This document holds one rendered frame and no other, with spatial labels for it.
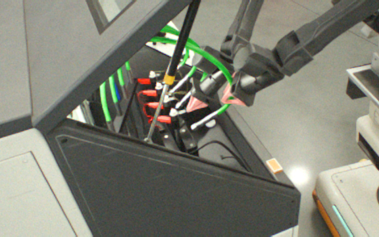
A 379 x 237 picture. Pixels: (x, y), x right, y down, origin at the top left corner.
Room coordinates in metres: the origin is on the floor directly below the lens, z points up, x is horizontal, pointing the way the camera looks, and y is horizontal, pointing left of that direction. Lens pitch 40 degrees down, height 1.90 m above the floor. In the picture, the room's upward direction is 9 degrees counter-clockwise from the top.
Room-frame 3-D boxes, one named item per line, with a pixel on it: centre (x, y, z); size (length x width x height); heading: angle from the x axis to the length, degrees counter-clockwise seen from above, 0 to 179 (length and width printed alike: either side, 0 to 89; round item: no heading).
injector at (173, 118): (0.97, 0.03, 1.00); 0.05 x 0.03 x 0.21; 104
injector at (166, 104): (1.04, 0.05, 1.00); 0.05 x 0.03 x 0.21; 104
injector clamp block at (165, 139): (1.08, 0.07, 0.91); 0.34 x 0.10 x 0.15; 14
